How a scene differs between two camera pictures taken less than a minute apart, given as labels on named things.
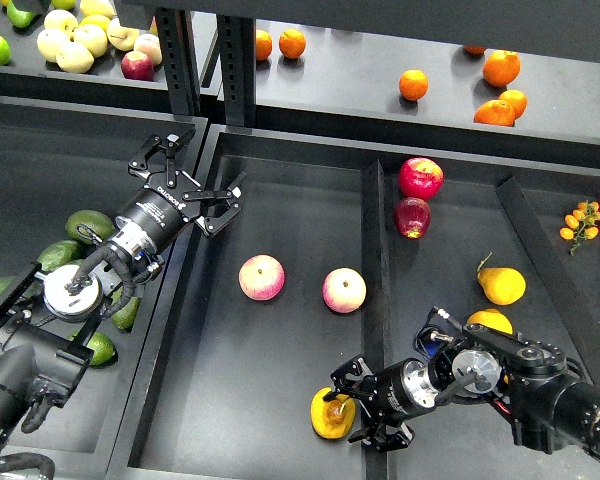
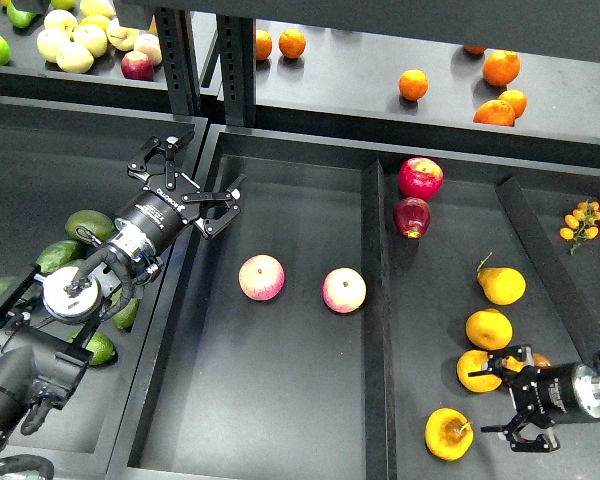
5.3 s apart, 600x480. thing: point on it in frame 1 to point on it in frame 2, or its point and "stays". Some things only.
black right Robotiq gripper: x=388 y=397 to x=543 y=395
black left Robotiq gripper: x=163 y=208 stays
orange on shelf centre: x=413 y=84 stays
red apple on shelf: x=135 y=65 stays
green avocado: x=104 y=350 stays
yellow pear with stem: x=334 y=418 to x=448 y=434
